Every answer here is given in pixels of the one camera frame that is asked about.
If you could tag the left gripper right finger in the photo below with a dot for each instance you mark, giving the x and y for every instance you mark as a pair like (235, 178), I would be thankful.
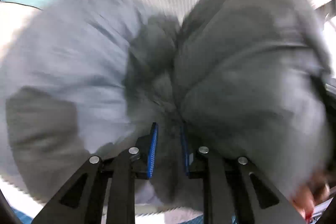
(234, 190)

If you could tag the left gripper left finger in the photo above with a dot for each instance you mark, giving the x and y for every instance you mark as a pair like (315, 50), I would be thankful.
(103, 187)

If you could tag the grey padded jacket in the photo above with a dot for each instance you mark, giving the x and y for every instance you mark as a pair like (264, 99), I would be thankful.
(88, 77)

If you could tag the person's right hand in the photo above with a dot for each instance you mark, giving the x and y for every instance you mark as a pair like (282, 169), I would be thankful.
(311, 193)

